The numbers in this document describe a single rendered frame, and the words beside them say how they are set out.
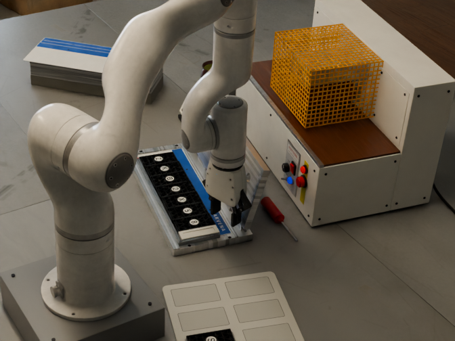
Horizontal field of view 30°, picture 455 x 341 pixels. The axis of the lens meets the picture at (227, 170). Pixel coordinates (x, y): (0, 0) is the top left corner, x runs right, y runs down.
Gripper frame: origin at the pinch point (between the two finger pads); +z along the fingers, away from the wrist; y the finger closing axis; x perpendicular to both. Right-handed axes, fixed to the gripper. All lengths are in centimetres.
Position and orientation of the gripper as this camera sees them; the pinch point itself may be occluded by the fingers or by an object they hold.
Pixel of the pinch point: (225, 213)
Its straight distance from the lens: 211.3
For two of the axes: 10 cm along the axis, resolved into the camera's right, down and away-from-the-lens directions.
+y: 7.3, 4.0, -5.5
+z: -0.3, 8.3, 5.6
